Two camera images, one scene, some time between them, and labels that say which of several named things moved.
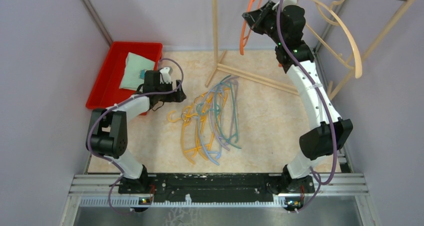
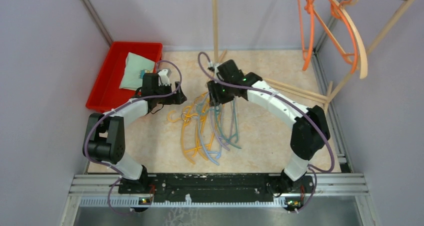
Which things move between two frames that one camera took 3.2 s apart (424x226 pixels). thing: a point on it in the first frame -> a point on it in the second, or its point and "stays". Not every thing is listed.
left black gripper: x=177 y=96 stays
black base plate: x=218 y=187 stays
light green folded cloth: x=133 y=64 stays
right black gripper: x=255 y=18 -> x=215 y=98
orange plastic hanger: x=244 y=39 -> x=309 y=8
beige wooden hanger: x=358 y=68 -> x=345 y=9
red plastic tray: x=106 y=91 stays
